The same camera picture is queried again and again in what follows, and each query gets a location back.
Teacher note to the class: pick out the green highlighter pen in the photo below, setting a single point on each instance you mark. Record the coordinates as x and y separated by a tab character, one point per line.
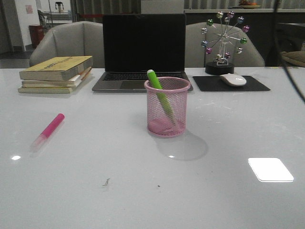
161	96

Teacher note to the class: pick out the pink highlighter pen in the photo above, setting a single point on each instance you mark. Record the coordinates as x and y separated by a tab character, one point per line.
46	133

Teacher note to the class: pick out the pink mesh pen holder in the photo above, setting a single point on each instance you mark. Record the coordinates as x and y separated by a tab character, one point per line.
176	90

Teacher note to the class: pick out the black mouse pad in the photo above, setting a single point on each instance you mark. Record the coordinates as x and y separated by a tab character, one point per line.
216	84

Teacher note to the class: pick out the grey open laptop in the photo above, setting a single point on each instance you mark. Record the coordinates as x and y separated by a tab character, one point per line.
136	43

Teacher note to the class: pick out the middle white book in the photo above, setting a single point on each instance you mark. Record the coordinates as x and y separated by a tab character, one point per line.
73	82

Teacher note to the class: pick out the right grey armchair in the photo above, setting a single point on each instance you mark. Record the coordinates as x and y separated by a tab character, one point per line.
242	55

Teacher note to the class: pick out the grey armchair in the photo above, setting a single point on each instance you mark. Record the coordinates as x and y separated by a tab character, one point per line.
72	39
242	55

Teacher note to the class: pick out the white computer mouse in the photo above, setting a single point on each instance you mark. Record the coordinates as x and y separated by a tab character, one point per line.
232	79

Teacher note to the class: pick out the yellow top book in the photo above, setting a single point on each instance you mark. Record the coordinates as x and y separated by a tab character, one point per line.
57	68

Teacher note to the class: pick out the left grey armchair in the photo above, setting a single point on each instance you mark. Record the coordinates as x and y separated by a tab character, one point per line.
72	39

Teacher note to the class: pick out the ferris wheel desk ornament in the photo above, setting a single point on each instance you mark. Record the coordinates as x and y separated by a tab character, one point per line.
220	64

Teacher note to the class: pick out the bottom beige book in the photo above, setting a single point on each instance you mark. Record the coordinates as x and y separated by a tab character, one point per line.
47	90

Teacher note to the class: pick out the red bin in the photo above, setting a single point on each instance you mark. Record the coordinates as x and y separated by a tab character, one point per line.
36	34

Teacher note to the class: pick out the fruit bowl on shelf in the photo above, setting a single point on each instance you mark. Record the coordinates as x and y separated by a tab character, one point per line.
246	4

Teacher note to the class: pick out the beige cushion at right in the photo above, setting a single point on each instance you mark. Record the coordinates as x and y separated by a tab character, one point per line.
295	58

